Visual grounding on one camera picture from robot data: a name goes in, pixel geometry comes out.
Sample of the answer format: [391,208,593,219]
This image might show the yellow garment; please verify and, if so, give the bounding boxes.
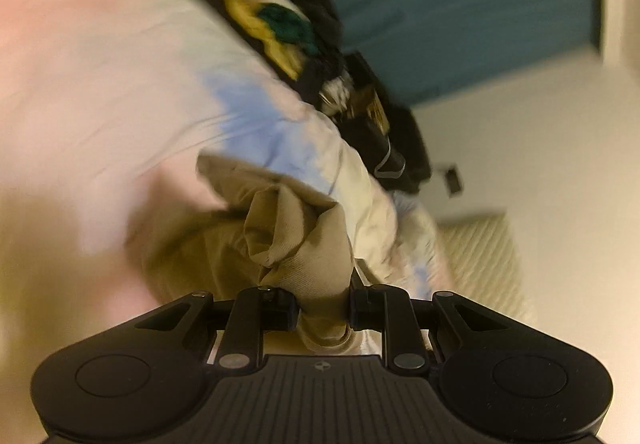
[222,0,307,76]

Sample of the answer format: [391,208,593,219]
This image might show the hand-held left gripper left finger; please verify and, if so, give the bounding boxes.
[135,287,300,370]

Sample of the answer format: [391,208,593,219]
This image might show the black garment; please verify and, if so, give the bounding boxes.
[270,0,347,72]

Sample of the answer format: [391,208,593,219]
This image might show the black wall socket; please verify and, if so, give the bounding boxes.
[445,165,464,197]

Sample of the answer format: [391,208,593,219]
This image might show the green garment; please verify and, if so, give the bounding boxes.
[257,2,321,58]

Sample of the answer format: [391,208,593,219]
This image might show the tan pants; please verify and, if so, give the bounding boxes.
[115,151,373,360]

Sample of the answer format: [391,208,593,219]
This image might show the pastel tie-dye duvet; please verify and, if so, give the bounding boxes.
[0,0,456,355]

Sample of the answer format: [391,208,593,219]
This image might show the patterned white cloth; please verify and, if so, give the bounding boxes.
[320,77,357,116]

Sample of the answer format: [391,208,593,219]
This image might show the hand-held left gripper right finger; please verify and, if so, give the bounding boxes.
[349,274,511,370]

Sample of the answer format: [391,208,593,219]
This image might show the cream ribbed panel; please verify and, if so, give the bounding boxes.
[440,211,536,320]

